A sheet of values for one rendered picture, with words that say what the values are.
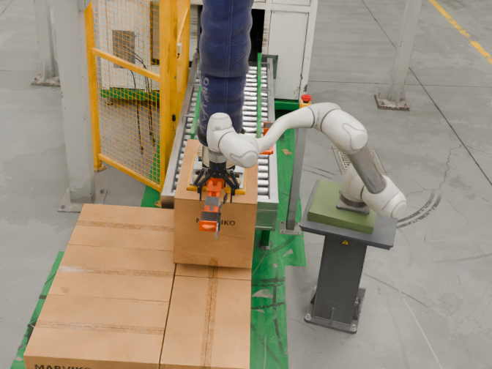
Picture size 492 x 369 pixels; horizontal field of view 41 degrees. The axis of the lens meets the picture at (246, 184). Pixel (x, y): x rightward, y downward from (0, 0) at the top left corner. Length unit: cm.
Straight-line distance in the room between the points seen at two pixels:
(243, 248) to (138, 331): 65
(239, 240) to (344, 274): 79
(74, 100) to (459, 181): 315
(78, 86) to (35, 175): 112
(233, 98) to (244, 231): 66
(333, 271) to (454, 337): 86
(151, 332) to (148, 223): 86
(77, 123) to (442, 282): 265
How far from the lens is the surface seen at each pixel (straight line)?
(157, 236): 374
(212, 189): 300
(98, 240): 373
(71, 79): 451
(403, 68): 674
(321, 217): 356
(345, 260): 378
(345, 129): 294
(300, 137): 437
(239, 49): 299
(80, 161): 479
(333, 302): 398
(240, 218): 323
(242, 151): 262
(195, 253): 338
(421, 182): 562
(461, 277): 470
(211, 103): 311
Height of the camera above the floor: 279
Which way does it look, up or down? 32 degrees down
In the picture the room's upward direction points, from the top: 5 degrees clockwise
